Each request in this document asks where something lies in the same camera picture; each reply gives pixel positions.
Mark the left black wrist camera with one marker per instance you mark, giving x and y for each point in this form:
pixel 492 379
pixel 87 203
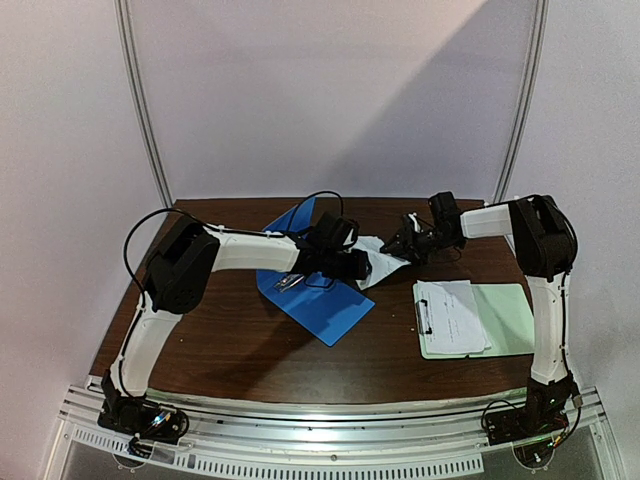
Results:
pixel 333 232

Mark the right aluminium frame post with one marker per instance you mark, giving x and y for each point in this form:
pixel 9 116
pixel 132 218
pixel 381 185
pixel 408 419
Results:
pixel 524 100

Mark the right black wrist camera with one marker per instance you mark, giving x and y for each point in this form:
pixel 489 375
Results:
pixel 444 211

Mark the white paper sheets stack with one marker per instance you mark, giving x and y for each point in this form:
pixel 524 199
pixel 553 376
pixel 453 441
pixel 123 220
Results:
pixel 457 327

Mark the green clipboard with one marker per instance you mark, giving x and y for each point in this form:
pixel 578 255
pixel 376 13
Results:
pixel 507 320

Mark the metal clipboard clip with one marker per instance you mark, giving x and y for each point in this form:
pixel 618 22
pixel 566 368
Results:
pixel 423 317

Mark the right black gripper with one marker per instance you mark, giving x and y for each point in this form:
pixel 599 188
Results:
pixel 409 240

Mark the blue folder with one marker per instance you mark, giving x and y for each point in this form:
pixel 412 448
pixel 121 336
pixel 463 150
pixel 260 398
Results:
pixel 325 308

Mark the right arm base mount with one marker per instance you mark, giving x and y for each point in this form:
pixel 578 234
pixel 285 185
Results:
pixel 534 437

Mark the white paper sheet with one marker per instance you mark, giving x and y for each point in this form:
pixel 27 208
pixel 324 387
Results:
pixel 382 265

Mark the aluminium front rail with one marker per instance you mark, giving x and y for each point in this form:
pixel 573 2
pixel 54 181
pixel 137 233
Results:
pixel 236 439

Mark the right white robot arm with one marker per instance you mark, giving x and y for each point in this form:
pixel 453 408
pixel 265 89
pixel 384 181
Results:
pixel 546 247

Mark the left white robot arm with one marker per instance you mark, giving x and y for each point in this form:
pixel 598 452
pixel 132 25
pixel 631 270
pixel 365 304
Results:
pixel 178 271

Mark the aluminium frame post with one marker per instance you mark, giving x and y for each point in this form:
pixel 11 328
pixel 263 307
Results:
pixel 124 21
pixel 524 100

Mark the metal folder clip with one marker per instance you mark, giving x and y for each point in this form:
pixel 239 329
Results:
pixel 289 281

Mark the left aluminium frame post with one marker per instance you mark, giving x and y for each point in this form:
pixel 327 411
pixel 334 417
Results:
pixel 124 21

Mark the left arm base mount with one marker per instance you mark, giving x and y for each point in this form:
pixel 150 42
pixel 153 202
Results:
pixel 146 422

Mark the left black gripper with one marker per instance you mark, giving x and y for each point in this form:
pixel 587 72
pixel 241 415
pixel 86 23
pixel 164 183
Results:
pixel 358 268

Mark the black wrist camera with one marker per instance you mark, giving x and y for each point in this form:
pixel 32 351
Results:
pixel 333 232
pixel 444 211

